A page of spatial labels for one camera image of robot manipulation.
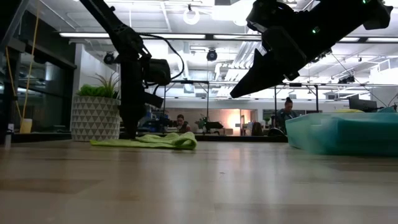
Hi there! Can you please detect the pale yellow cup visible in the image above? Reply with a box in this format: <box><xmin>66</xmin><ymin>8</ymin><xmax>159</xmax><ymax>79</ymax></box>
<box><xmin>19</xmin><ymin>118</ymin><xmax>33</xmax><ymax>134</ymax></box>

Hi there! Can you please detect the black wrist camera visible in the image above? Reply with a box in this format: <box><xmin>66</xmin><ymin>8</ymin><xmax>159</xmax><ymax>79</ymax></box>
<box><xmin>246</xmin><ymin>0</ymin><xmax>296</xmax><ymax>33</ymax></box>
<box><xmin>145</xmin><ymin>58</ymin><xmax>172</xmax><ymax>87</ymax></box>

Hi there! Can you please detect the dark background chair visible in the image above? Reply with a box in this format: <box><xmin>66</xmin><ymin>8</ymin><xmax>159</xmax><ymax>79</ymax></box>
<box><xmin>251</xmin><ymin>121</ymin><xmax>264</xmax><ymax>136</ymax></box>

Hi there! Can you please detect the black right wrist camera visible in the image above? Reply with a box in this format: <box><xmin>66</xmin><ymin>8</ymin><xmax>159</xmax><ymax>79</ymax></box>
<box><xmin>246</xmin><ymin>0</ymin><xmax>296</xmax><ymax>33</ymax></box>

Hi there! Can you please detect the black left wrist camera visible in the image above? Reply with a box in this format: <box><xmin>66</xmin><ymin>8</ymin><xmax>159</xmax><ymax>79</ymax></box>
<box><xmin>145</xmin><ymin>58</ymin><xmax>172</xmax><ymax>87</ymax></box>

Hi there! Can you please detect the black computer monitor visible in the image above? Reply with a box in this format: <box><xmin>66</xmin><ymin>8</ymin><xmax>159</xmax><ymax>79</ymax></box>
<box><xmin>348</xmin><ymin>98</ymin><xmax>379</xmax><ymax>113</ymax></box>

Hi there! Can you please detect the person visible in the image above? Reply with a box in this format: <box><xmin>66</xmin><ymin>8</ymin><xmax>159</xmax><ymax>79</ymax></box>
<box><xmin>174</xmin><ymin>113</ymin><xmax>192</xmax><ymax>134</ymax></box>
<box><xmin>275</xmin><ymin>96</ymin><xmax>302</xmax><ymax>134</ymax></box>

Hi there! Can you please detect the small black overhead camera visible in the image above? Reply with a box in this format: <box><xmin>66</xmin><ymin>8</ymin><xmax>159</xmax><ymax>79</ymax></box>
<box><xmin>338</xmin><ymin>75</ymin><xmax>356</xmax><ymax>85</ymax></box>

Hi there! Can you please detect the translucent teal plastic bin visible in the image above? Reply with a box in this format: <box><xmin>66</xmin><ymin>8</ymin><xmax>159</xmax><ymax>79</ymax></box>
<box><xmin>284</xmin><ymin>112</ymin><xmax>398</xmax><ymax>157</ymax></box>

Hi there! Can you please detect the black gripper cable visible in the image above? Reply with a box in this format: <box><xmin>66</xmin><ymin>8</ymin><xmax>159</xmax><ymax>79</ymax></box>
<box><xmin>139</xmin><ymin>32</ymin><xmax>185</xmax><ymax>82</ymax></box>

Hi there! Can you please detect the black background robot equipment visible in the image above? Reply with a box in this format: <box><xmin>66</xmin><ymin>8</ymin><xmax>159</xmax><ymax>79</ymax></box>
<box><xmin>195</xmin><ymin>114</ymin><xmax>224</xmax><ymax>135</ymax></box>

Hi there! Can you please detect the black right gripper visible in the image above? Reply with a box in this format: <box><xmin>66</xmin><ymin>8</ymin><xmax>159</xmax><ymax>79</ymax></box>
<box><xmin>229</xmin><ymin>26</ymin><xmax>309</xmax><ymax>99</ymax></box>

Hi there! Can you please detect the green succulent plant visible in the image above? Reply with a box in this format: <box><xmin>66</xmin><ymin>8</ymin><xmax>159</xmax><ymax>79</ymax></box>
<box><xmin>76</xmin><ymin>72</ymin><xmax>122</xmax><ymax>100</ymax></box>

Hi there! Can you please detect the yellow hanging cord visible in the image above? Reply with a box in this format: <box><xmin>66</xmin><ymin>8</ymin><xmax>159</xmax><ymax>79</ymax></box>
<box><xmin>5</xmin><ymin>46</ymin><xmax>23</xmax><ymax>121</ymax></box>
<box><xmin>21</xmin><ymin>9</ymin><xmax>40</xmax><ymax>121</ymax></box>

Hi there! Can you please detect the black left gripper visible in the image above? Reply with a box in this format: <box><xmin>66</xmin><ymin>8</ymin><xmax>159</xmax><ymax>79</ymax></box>
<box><xmin>119</xmin><ymin>57</ymin><xmax>164</xmax><ymax>140</ymax></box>

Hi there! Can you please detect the black aluminium table frame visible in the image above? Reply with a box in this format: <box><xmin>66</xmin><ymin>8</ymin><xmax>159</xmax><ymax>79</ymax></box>
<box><xmin>12</xmin><ymin>132</ymin><xmax>289</xmax><ymax>144</ymax></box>

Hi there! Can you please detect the green microfiber towel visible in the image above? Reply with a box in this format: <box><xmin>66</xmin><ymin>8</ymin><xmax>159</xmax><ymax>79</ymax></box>
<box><xmin>89</xmin><ymin>131</ymin><xmax>198</xmax><ymax>151</ymax></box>

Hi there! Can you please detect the white coiled ceiling cable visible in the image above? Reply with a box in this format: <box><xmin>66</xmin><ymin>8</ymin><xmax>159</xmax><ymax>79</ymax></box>
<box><xmin>182</xmin><ymin>7</ymin><xmax>200</xmax><ymax>26</ymax></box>

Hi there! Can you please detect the black overhead light bar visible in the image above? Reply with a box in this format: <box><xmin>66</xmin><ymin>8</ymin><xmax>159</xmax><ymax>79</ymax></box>
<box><xmin>58</xmin><ymin>32</ymin><xmax>398</xmax><ymax>44</ymax></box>

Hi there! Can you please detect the white triangle-patterned plant pot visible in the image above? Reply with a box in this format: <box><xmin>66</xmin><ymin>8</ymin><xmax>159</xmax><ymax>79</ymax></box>
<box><xmin>70</xmin><ymin>95</ymin><xmax>122</xmax><ymax>142</ymax></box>

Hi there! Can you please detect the black background workstation frame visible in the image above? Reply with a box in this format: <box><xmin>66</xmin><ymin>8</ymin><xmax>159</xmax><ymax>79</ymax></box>
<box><xmin>162</xmin><ymin>80</ymin><xmax>210</xmax><ymax>125</ymax></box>
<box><xmin>273</xmin><ymin>82</ymin><xmax>320</xmax><ymax>116</ymax></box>

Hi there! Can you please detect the grey metal post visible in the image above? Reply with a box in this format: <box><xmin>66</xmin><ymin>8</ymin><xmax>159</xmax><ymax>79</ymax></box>
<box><xmin>3</xmin><ymin>123</ymin><xmax>14</xmax><ymax>149</ymax></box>

